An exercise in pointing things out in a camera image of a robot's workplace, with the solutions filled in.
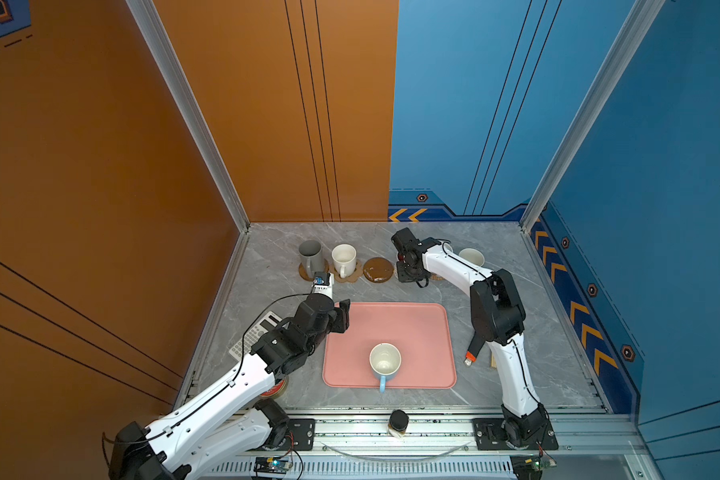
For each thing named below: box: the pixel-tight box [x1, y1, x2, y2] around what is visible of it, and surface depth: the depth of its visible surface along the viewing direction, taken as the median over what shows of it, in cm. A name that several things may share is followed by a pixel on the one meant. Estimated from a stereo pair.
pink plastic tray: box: [323, 302, 457, 389], surface depth 88 cm
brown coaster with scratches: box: [363, 257, 394, 283], surface depth 107 cm
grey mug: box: [299, 240, 325, 279], surface depth 99 cm
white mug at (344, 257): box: [332, 243, 357, 279], surface depth 99 cm
